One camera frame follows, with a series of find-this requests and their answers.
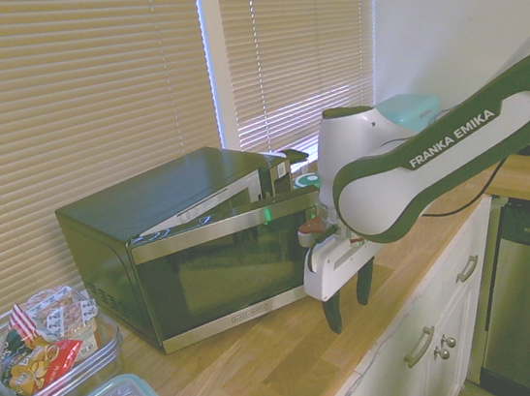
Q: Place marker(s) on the white kitchen cabinet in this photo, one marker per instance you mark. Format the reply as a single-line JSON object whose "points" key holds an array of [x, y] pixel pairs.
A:
{"points": [[422, 314]]}

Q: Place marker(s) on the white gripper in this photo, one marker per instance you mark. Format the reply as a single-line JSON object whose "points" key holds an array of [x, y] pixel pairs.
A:
{"points": [[325, 268]]}

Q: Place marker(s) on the wrist camera with brown mount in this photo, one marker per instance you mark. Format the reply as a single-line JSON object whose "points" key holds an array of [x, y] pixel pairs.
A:
{"points": [[312, 231]]}

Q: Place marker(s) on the clear glass storage container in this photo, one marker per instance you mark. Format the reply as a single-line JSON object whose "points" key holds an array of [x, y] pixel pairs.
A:
{"points": [[6, 388]]}

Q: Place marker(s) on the black steel microwave door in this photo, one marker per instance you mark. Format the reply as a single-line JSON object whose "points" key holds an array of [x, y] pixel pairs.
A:
{"points": [[216, 273]]}

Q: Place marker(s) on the red striped snack bag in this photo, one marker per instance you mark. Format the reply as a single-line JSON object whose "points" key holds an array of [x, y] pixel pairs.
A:
{"points": [[36, 355]]}

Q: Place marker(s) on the black steel microwave body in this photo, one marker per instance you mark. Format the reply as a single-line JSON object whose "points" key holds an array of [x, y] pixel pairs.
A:
{"points": [[147, 194]]}

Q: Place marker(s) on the checkered wrapped snack pack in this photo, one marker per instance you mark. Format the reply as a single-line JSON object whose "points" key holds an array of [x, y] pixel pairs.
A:
{"points": [[59, 308]]}

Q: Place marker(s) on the round metal cabinet knob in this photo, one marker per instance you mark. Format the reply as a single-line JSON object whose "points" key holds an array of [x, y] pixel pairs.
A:
{"points": [[452, 341], [443, 354]]}

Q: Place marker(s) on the narrow beige window blind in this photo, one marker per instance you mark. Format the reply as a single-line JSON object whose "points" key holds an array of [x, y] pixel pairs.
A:
{"points": [[298, 42]]}

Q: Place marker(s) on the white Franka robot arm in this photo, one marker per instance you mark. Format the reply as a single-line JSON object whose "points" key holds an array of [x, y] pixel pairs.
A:
{"points": [[437, 170]]}

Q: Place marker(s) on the wide beige window blind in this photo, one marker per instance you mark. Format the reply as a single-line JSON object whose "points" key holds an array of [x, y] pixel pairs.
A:
{"points": [[70, 126]]}

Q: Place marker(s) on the teal plastic box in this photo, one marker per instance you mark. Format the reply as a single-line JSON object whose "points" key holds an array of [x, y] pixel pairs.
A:
{"points": [[412, 108]]}

